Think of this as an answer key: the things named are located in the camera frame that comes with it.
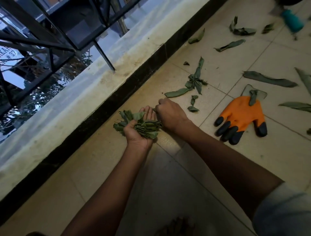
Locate black metal railing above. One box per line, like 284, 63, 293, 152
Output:
0, 0, 144, 120

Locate person's right forearm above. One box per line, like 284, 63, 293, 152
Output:
177, 121, 285, 220

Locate person's right hand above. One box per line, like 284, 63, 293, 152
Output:
155, 98, 192, 136

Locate narrow teal handled trowel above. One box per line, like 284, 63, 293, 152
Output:
270, 6, 305, 41

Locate green trees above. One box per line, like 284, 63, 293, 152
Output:
0, 51, 94, 136

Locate person's left forearm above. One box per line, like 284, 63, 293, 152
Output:
61, 143, 154, 236

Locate grey glove packaging card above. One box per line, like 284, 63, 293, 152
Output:
240, 84, 268, 100

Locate person's grey shirt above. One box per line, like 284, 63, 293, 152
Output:
252, 182, 311, 236

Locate orange black work glove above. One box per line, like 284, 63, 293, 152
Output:
213, 95, 268, 146

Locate person's left hand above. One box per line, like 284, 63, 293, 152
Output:
123, 106, 157, 152

